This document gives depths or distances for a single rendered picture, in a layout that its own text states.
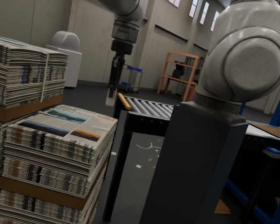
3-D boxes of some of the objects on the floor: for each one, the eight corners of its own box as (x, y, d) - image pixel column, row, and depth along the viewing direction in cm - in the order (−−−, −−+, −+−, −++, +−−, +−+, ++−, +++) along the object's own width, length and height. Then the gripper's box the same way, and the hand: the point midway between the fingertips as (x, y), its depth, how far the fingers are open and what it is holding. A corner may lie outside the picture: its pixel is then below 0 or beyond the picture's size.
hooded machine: (65, 84, 576) (73, 34, 545) (76, 90, 537) (86, 36, 505) (39, 81, 525) (47, 26, 493) (50, 87, 486) (58, 28, 454)
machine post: (250, 182, 262) (302, 61, 225) (246, 178, 270) (295, 60, 234) (256, 182, 264) (308, 63, 228) (250, 178, 272) (300, 62, 236)
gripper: (116, 41, 79) (103, 100, 84) (109, 36, 66) (94, 106, 71) (135, 46, 78) (121, 105, 84) (131, 42, 66) (115, 112, 71)
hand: (111, 97), depth 77 cm, fingers closed
